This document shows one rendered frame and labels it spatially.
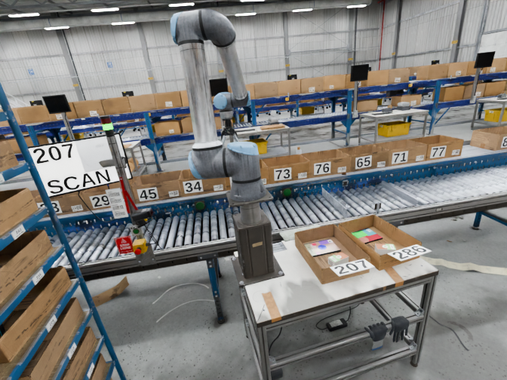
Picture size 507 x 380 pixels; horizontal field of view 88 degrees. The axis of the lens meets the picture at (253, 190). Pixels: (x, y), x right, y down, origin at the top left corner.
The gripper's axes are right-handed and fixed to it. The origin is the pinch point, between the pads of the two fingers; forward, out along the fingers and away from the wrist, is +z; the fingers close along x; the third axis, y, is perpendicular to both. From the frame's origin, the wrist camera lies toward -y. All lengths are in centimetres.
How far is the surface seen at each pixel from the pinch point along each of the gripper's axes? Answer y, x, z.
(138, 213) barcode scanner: 34, -64, 28
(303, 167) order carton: -28, 66, 33
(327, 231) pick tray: 49, 51, 56
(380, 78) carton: -463, 445, -48
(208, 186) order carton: -31, -21, 37
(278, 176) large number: -28, 41, 38
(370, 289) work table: 97, 51, 65
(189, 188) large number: -31, -37, 37
